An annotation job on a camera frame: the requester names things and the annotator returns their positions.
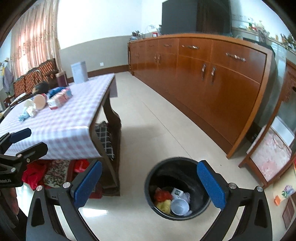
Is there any blue paper bowl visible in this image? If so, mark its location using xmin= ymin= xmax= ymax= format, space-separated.
xmin=171 ymin=199 xmax=193 ymax=216

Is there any red and white packet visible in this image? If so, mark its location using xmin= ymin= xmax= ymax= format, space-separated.
xmin=47 ymin=88 xmax=73 ymax=110

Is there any clear plastic bag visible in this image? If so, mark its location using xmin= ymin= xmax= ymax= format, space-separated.
xmin=180 ymin=192 xmax=193 ymax=205

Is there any carved wooden stand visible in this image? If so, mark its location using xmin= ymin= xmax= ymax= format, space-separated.
xmin=238 ymin=58 xmax=296 ymax=189

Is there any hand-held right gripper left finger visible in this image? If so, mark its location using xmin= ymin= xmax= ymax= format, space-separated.
xmin=25 ymin=160 xmax=103 ymax=241

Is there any wooden bench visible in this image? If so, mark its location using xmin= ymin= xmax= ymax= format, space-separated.
xmin=3 ymin=59 xmax=61 ymax=107

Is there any yellow floral cloth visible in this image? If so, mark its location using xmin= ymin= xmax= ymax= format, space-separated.
xmin=273 ymin=178 xmax=296 ymax=205

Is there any pink curtain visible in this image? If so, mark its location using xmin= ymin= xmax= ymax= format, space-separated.
xmin=9 ymin=0 xmax=61 ymax=79

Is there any black flat television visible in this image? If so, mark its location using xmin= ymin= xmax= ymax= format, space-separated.
xmin=161 ymin=0 xmax=232 ymax=35

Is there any black plaid cushion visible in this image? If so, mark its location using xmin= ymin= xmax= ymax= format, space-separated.
xmin=94 ymin=121 xmax=115 ymax=161

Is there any person's left hand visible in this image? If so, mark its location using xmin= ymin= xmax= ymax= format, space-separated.
xmin=0 ymin=185 xmax=21 ymax=217

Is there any black iron teapot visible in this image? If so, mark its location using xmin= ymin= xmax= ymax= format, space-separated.
xmin=32 ymin=81 xmax=50 ymax=94

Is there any white tin box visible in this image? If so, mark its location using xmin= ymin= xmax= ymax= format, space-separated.
xmin=70 ymin=61 xmax=89 ymax=84

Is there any leafy potted plant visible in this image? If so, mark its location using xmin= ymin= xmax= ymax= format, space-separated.
xmin=279 ymin=32 xmax=296 ymax=50

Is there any red plastic bag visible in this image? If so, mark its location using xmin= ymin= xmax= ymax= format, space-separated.
xmin=154 ymin=188 xmax=173 ymax=202

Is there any checked tablecloth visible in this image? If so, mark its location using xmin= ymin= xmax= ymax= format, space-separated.
xmin=0 ymin=74 xmax=116 ymax=161

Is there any maroon canister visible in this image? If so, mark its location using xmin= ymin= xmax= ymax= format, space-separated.
xmin=55 ymin=72 xmax=68 ymax=87

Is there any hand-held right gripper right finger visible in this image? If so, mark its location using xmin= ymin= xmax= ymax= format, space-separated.
xmin=196 ymin=160 xmax=273 ymax=241

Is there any pink floral panel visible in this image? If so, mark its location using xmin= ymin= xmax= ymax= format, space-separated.
xmin=251 ymin=128 xmax=292 ymax=182

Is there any hanging grey garment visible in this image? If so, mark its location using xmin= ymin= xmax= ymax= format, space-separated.
xmin=2 ymin=64 xmax=15 ymax=93

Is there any patterned rug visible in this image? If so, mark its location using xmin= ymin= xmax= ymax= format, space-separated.
xmin=44 ymin=160 xmax=70 ymax=189

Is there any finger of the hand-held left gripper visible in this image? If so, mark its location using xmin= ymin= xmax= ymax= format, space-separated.
xmin=14 ymin=142 xmax=48 ymax=167
xmin=0 ymin=128 xmax=32 ymax=151

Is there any black plastic bucket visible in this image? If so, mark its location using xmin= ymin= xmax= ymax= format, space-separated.
xmin=144 ymin=157 xmax=212 ymax=220

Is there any wooden sideboard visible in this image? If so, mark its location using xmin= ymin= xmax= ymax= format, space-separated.
xmin=128 ymin=33 xmax=275 ymax=159

